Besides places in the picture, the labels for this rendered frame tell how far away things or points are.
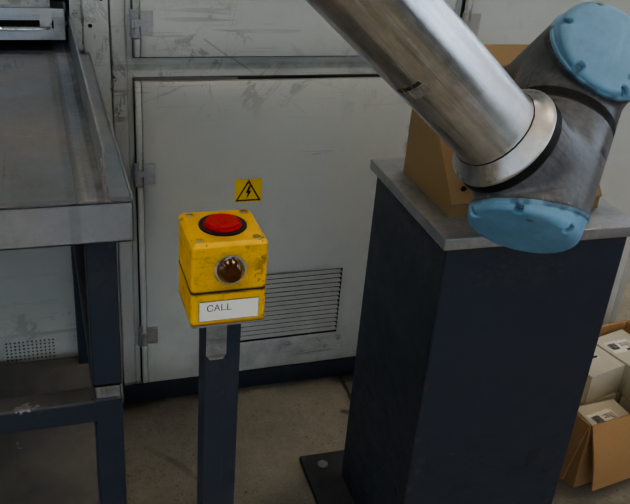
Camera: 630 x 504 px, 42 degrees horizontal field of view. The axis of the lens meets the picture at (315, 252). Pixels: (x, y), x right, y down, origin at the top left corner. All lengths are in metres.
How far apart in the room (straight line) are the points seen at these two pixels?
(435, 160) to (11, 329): 1.04
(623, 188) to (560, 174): 1.23
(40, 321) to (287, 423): 0.62
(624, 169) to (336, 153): 0.79
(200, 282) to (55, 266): 1.03
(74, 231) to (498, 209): 0.52
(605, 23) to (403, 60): 0.36
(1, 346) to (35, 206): 0.94
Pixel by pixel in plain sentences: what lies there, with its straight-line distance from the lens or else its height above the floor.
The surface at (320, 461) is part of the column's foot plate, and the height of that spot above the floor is 0.02.
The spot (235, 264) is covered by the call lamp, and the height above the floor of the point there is 0.88.
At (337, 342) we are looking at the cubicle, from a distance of 2.10.
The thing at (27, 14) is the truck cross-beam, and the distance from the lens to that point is 1.70.
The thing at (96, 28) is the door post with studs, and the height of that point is 0.89.
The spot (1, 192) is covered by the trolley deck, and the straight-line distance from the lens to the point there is 1.09.
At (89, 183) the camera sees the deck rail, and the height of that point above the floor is 0.85.
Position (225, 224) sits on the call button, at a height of 0.91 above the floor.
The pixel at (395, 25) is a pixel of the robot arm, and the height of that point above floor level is 1.10.
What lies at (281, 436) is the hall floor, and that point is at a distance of 1.98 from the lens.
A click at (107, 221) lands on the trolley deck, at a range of 1.06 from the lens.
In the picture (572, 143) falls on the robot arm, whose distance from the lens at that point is 1.08.
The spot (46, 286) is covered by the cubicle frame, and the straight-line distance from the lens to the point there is 1.88.
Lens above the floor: 1.29
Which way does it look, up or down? 28 degrees down
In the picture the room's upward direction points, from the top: 5 degrees clockwise
